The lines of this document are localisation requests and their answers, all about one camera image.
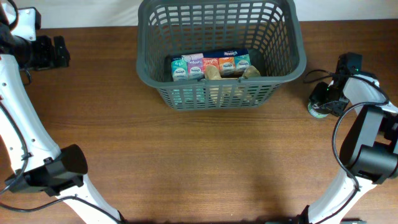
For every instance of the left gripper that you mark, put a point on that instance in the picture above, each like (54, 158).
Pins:
(49, 60)

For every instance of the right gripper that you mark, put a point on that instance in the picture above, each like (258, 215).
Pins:
(317, 93)

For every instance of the tin can with pull tab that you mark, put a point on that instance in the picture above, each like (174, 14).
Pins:
(315, 112)

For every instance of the beige powder food pouch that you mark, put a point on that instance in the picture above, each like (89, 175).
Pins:
(224, 94)

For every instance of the grey plastic shopping basket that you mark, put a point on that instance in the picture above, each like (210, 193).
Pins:
(270, 31)

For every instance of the multipack of tissue packets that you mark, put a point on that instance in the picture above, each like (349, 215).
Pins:
(230, 63)

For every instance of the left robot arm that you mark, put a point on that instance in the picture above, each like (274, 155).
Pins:
(39, 164)

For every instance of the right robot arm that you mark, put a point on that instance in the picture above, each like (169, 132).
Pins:
(364, 139)

